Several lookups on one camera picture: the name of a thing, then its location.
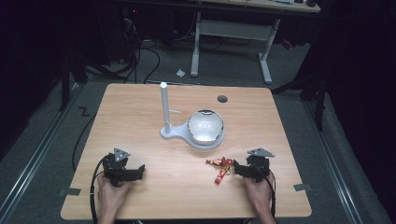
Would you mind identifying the white metal frame desk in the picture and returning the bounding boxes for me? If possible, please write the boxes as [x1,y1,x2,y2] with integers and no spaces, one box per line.
[189,0,321,85]

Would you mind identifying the black metal stand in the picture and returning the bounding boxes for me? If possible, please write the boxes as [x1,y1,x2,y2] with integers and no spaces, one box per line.
[270,60,332,133]
[58,55,89,112]

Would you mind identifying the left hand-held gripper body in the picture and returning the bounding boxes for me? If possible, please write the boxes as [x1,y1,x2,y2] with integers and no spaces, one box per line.
[102,147,138,188]

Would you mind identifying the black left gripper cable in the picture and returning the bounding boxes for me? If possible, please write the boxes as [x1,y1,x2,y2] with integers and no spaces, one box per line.
[89,154,109,224]

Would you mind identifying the long red candy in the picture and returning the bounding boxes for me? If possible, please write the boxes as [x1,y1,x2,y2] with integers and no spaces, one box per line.
[213,172,226,186]

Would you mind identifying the black floor cables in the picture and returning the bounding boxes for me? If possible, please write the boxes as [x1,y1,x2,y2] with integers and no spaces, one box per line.
[122,17,162,85]

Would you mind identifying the person's right hand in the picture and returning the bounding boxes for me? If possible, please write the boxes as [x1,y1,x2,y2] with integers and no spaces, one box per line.
[244,172,276,216]

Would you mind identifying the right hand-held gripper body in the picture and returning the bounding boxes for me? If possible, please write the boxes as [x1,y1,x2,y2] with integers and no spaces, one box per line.
[246,147,276,184]

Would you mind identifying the metal floor rail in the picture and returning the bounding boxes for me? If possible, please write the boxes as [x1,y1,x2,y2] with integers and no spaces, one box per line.
[0,83,82,220]
[302,98,364,224]

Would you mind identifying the dark computer tower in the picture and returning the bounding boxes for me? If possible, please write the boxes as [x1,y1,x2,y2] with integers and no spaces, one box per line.
[120,5,143,64]

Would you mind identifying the white stand with pole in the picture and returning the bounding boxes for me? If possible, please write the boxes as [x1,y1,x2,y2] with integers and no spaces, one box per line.
[159,81,226,150]

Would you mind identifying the thin black floor cable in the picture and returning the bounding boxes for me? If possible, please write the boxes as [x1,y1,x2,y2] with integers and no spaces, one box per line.
[71,112,98,173]

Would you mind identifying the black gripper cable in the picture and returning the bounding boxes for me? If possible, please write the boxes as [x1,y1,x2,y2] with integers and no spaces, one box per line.
[248,161,278,220]
[89,154,109,224]

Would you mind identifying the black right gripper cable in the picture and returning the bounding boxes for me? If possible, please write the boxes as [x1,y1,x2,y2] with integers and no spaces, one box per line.
[248,161,278,220]

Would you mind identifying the person's left hand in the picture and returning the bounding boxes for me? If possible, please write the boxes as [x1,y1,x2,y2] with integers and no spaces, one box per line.
[96,176,131,217]

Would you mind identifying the grey tape piece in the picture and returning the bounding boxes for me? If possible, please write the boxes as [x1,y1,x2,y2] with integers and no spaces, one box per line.
[58,187,82,197]
[292,183,313,192]

